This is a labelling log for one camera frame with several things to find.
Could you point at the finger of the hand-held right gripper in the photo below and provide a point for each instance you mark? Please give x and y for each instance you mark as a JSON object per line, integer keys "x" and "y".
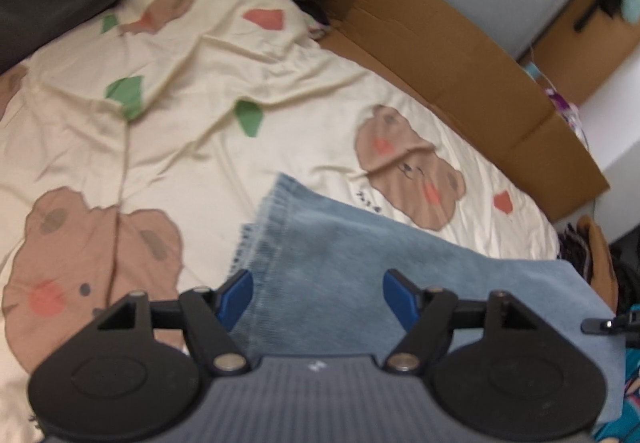
{"x": 597, "y": 325}

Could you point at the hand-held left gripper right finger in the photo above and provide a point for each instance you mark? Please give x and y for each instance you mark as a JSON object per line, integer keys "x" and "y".
{"x": 400, "y": 295}

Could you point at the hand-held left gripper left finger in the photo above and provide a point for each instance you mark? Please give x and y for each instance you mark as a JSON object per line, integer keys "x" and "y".
{"x": 237, "y": 295}

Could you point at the black clothing pile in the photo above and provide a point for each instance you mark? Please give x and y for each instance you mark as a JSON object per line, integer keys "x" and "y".
{"x": 627, "y": 273}

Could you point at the brown folded cloth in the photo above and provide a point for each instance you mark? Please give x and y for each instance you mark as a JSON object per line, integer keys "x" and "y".
{"x": 600, "y": 253}

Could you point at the teal cartoon print cloth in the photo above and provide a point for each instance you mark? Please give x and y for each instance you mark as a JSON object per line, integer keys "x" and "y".
{"x": 632, "y": 398}

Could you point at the dark striped cloth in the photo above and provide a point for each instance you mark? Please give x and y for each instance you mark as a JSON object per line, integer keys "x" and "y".
{"x": 575, "y": 248}

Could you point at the cream bear print bed sheet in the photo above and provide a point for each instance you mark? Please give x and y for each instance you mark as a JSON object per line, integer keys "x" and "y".
{"x": 225, "y": 98}

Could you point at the purple detergent bag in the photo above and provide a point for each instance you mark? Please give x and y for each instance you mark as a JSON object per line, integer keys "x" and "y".
{"x": 562, "y": 108}

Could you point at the blue cap detergent bottle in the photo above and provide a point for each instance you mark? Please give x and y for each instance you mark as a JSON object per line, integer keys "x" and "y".
{"x": 532, "y": 69}

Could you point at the flattened cardboard box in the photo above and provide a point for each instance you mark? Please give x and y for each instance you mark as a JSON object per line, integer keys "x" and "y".
{"x": 450, "y": 33}

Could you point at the floral cloth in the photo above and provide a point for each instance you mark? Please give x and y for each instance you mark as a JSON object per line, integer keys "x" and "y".
{"x": 320, "y": 30}

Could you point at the upright cardboard panel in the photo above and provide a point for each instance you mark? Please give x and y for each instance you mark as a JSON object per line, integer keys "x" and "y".
{"x": 600, "y": 48}

